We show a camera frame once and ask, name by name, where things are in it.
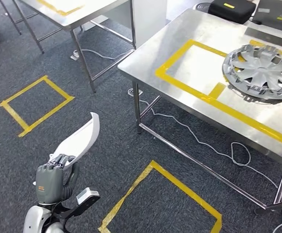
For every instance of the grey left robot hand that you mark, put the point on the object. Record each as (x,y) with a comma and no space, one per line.
(50,185)

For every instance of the white curved plastic part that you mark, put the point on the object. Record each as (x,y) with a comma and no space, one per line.
(80,141)

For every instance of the steel workbench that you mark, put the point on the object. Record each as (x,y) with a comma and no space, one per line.
(192,29)

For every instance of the yellow tape on workbench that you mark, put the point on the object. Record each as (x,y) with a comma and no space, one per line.
(228,110)

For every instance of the yellow floor tape square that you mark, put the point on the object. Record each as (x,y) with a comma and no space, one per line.
(46,116)

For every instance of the white power strip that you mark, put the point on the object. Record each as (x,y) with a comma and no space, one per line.
(75,55)

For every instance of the yellow tape on steel table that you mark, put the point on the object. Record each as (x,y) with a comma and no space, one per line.
(60,13)

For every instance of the yellow floor tape outline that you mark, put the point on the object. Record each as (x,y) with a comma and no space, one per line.
(187,190)

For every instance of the steel table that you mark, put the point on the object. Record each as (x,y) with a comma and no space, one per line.
(102,9)

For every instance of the white cabinet panel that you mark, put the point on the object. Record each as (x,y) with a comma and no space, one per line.
(150,19)

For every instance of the black zip case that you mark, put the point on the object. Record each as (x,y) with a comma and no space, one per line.
(230,13)

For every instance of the silver wheel hubcap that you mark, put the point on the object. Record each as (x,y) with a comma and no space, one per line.
(260,70)

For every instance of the grey laptop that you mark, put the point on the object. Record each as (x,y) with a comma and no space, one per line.
(274,13)

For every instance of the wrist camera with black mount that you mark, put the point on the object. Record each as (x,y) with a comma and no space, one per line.
(87,194)

